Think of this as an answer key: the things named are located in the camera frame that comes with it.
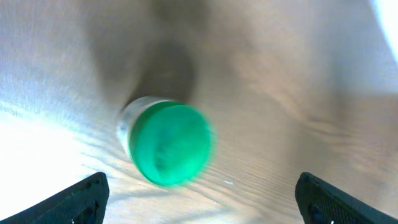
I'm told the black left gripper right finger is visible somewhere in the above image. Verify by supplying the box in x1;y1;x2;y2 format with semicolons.
295;172;397;224

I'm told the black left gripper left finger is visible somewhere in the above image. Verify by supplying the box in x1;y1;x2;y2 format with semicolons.
1;172;109;224

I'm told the green lid jar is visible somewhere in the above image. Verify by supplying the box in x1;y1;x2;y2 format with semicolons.
116;96;216;187

